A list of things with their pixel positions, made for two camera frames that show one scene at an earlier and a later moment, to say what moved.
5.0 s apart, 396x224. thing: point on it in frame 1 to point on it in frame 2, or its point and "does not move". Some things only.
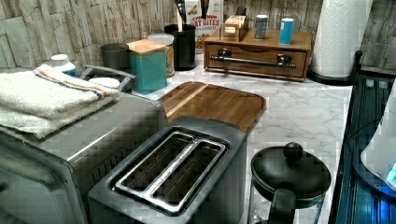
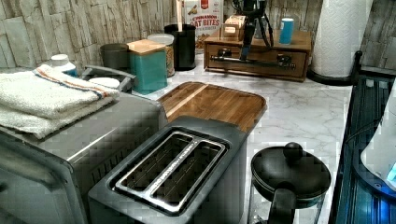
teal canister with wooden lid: [148, 63] does not move
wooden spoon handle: [179, 21] does not move
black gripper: [181, 7] to [252, 9]
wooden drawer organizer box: [257, 57] does not move
